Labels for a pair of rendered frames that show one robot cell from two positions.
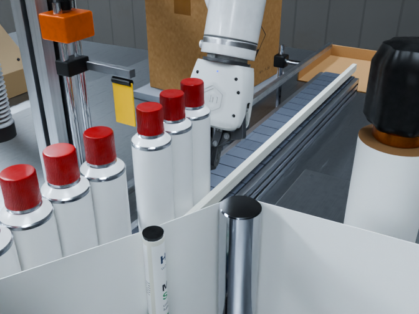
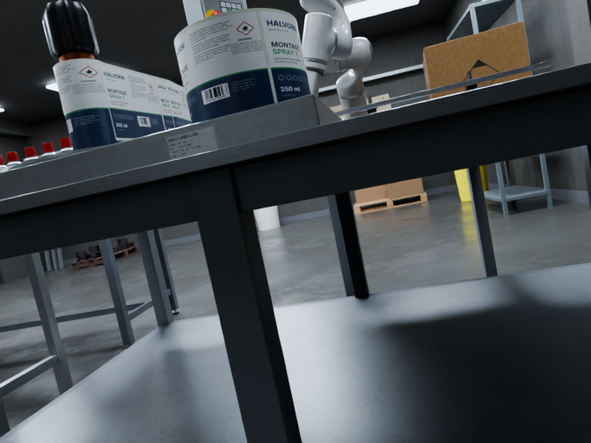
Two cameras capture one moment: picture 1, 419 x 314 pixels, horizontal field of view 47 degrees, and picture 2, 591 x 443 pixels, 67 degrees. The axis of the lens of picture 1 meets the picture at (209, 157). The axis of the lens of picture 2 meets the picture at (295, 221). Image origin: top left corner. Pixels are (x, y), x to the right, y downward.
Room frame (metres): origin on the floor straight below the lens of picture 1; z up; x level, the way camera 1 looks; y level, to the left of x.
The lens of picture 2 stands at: (0.17, -1.28, 0.77)
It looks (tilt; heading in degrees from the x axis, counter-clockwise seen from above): 5 degrees down; 72
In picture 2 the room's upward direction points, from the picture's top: 12 degrees counter-clockwise
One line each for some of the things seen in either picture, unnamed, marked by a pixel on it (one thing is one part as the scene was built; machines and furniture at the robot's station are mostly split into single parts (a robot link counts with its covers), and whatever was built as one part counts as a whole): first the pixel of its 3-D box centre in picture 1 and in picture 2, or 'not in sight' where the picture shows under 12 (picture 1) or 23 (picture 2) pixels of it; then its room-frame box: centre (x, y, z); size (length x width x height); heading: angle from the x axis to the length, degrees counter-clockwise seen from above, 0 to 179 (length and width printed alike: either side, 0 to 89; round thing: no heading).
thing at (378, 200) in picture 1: (392, 167); not in sight; (0.49, -0.22, 1.03); 0.09 x 0.09 x 0.30
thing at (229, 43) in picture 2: not in sight; (245, 80); (0.37, -0.56, 0.95); 0.20 x 0.20 x 0.14
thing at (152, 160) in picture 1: (153, 177); not in sight; (0.54, 0.07, 0.98); 0.05 x 0.05 x 0.20
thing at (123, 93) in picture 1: (123, 101); not in sight; (0.53, 0.10, 1.09); 0.03 x 0.01 x 0.06; 59
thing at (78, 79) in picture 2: not in sight; (83, 83); (0.11, -0.36, 1.04); 0.09 x 0.09 x 0.29
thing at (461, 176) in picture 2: not in sight; (470, 175); (4.78, 4.22, 0.37); 0.49 x 0.47 x 0.74; 153
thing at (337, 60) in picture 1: (355, 67); not in sight; (1.42, -0.45, 0.85); 0.30 x 0.26 x 0.04; 149
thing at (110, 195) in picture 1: (107, 209); not in sight; (0.47, 0.12, 0.98); 0.05 x 0.05 x 0.20
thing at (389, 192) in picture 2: not in sight; (387, 193); (4.42, 6.10, 0.24); 1.32 x 0.91 x 0.48; 153
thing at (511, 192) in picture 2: not in sight; (494, 114); (4.11, 2.86, 1.09); 1.18 x 0.48 x 2.18; 63
